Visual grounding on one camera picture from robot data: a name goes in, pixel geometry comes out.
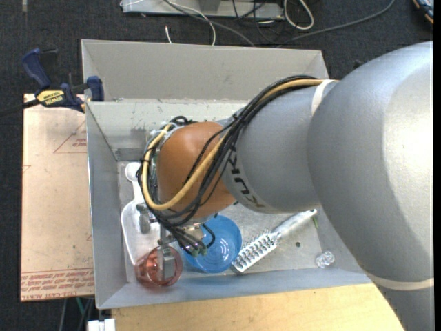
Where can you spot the brown cardboard board, red print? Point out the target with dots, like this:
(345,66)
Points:
(55,198)

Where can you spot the grey metal bin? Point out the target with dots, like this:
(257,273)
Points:
(193,71)

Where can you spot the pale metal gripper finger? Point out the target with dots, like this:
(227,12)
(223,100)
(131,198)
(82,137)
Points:
(168,259)
(144,219)

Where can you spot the silver hairbrush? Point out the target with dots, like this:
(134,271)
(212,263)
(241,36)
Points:
(256,250)

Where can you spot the clear red plastic cup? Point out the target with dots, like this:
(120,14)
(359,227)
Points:
(149,271)

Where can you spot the white plastic scoop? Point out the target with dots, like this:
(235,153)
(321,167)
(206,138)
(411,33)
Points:
(136,233)

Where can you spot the person's foot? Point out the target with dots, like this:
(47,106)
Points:
(423,2)

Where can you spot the blue plastic cup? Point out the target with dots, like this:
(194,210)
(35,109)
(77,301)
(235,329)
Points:
(224,243)

